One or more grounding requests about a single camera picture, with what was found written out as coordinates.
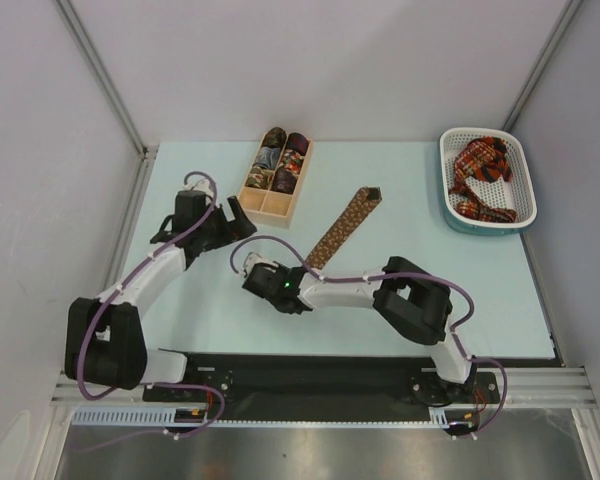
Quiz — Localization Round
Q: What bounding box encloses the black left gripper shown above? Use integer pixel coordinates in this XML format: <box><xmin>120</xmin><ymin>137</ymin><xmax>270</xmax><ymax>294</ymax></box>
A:
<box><xmin>197</xmin><ymin>196</ymin><xmax>256</xmax><ymax>252</ymax></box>

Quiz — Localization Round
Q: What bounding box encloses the brown floral tie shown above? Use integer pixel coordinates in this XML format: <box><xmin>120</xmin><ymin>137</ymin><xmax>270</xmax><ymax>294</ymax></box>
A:
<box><xmin>306</xmin><ymin>187</ymin><xmax>382</xmax><ymax>270</ymax></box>

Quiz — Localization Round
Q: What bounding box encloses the red plaid tie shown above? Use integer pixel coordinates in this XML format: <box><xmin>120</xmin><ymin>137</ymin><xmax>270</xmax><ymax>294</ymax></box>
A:
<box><xmin>449</xmin><ymin>136</ymin><xmax>517</xmax><ymax>223</ymax></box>

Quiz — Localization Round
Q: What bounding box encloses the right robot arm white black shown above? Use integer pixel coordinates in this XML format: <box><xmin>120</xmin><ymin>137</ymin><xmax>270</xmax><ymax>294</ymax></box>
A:
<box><xmin>241</xmin><ymin>253</ymin><xmax>478</xmax><ymax>407</ymax></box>

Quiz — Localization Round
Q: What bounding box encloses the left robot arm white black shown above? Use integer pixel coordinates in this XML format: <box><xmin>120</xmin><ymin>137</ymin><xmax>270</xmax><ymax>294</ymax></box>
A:
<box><xmin>64</xmin><ymin>188</ymin><xmax>257</xmax><ymax>400</ymax></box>

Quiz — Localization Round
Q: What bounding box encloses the wooden compartment box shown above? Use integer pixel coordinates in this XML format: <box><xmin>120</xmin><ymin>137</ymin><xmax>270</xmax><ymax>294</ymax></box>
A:
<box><xmin>238</xmin><ymin>131</ymin><xmax>313</xmax><ymax>229</ymax></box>

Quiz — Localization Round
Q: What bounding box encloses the rolled green camouflage tie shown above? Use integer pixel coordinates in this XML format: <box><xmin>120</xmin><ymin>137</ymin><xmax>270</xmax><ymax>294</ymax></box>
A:
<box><xmin>245</xmin><ymin>165</ymin><xmax>275</xmax><ymax>190</ymax></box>

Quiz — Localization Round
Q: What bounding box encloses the rolled dark purple tie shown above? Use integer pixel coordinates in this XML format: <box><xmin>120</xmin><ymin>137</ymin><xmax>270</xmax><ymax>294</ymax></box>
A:
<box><xmin>271</xmin><ymin>167</ymin><xmax>298</xmax><ymax>195</ymax></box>

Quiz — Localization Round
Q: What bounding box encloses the rolled blue grey tie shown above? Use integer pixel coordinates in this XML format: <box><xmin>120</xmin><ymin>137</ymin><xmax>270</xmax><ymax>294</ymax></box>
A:
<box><xmin>254</xmin><ymin>147</ymin><xmax>281</xmax><ymax>170</ymax></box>

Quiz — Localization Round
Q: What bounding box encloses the rolled colourful patterned tie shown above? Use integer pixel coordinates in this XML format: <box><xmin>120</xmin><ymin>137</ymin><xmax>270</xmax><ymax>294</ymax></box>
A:
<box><xmin>278</xmin><ymin>149</ymin><xmax>305</xmax><ymax>175</ymax></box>

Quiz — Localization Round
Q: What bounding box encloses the rolled camouflage tie top left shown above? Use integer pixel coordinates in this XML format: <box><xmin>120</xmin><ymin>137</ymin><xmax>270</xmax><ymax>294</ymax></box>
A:
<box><xmin>261</xmin><ymin>127</ymin><xmax>287</xmax><ymax>149</ymax></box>

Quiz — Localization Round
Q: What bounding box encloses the rolled dark red tie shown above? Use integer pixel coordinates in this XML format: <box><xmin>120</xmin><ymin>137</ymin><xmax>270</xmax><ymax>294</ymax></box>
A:
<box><xmin>285</xmin><ymin>132</ymin><xmax>310</xmax><ymax>156</ymax></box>

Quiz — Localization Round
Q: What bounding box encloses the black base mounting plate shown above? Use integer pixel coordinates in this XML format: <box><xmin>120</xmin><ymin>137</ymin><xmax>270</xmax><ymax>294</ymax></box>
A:
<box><xmin>144</xmin><ymin>349</ymin><xmax>566</xmax><ymax>424</ymax></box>

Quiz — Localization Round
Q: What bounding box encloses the red navy striped tie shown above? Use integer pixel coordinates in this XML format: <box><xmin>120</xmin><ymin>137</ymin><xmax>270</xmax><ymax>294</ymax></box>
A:
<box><xmin>476</xmin><ymin>151</ymin><xmax>513</xmax><ymax>183</ymax></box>

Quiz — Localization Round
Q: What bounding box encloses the white teal plastic basket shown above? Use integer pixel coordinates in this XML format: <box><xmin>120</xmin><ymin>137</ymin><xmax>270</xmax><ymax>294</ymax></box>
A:
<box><xmin>438</xmin><ymin>127</ymin><xmax>537</xmax><ymax>236</ymax></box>

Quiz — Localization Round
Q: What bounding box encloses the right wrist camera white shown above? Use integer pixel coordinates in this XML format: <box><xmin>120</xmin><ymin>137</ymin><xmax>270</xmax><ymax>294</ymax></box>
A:
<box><xmin>241</xmin><ymin>252</ymin><xmax>278</xmax><ymax>276</ymax></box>

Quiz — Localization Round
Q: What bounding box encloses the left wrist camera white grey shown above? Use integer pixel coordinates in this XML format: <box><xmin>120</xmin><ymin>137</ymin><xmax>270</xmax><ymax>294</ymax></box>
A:
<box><xmin>183</xmin><ymin>178</ymin><xmax>217</xmax><ymax>198</ymax></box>

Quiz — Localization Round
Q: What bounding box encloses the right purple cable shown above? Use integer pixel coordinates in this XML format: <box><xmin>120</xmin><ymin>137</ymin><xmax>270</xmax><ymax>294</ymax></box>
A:
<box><xmin>228</xmin><ymin>235</ymin><xmax>509</xmax><ymax>441</ymax></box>

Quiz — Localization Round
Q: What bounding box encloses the left aluminium side rail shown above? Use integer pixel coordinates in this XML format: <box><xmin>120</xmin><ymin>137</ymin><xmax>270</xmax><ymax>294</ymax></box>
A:
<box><xmin>100</xmin><ymin>145</ymin><xmax>159</xmax><ymax>290</ymax></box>

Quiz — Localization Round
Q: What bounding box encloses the white slotted cable duct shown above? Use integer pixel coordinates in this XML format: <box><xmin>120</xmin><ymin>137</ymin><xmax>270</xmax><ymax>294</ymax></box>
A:
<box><xmin>71</xmin><ymin>406</ymin><xmax>471</xmax><ymax>430</ymax></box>

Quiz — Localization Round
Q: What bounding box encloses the left aluminium corner post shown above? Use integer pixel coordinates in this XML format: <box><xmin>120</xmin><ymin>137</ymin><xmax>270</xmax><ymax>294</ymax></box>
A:
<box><xmin>53</xmin><ymin>0</ymin><xmax>147</xmax><ymax>158</ymax></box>

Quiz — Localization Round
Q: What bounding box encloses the aluminium corner post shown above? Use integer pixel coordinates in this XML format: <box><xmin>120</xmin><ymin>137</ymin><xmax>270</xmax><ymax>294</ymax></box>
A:
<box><xmin>53</xmin><ymin>0</ymin><xmax>147</xmax><ymax>158</ymax></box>
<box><xmin>501</xmin><ymin>0</ymin><xmax>587</xmax><ymax>132</ymax></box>

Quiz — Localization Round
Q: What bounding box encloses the aluminium front rail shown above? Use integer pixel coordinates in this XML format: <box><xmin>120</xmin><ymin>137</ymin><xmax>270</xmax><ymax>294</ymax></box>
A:
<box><xmin>51</xmin><ymin>367</ymin><xmax>598</xmax><ymax>409</ymax></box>

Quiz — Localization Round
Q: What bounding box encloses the right aluminium corner post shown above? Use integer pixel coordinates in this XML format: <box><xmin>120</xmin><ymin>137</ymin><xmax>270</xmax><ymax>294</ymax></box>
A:
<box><xmin>501</xmin><ymin>0</ymin><xmax>587</xmax><ymax>132</ymax></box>

